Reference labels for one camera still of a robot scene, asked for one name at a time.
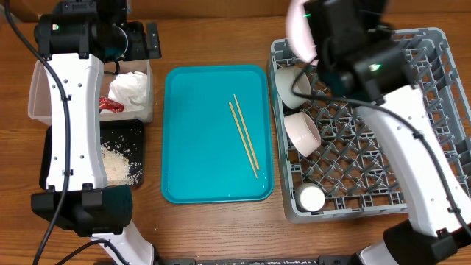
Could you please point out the grey dishwasher rack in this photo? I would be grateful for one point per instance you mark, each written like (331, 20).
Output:
(349, 166)

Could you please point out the white cup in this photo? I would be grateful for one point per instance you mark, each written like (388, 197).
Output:
(309, 197)

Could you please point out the white napkin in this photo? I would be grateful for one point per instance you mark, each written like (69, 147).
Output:
(130, 90)

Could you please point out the grey bowl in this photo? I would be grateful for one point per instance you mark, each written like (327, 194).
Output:
(291, 79)

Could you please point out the wooden chopstick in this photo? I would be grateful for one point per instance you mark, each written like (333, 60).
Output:
(243, 139)
(254, 157)

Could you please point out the clear plastic waste bin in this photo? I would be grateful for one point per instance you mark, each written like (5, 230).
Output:
(39, 105)

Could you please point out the wooden chopstick right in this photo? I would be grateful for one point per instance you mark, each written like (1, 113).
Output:
(254, 157)

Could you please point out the leftover rice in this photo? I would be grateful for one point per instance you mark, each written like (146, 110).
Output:
(122, 161)

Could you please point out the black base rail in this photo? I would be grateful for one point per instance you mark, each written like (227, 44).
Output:
(321, 260)

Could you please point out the black plastic tray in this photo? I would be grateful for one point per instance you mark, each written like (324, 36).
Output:
(132, 130)

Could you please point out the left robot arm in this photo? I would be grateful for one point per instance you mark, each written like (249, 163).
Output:
(75, 42)

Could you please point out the large white plate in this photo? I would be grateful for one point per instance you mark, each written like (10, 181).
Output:
(298, 32)

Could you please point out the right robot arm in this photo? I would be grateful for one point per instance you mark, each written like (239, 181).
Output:
(364, 67)

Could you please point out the wooden chopstick left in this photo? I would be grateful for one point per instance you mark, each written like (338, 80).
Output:
(243, 139)

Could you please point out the small pink bowl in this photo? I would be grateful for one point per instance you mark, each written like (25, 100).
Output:
(303, 133)

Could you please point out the teal serving tray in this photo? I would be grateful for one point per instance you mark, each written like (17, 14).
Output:
(203, 157)

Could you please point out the red snack wrapper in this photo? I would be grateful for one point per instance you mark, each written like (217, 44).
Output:
(109, 104)

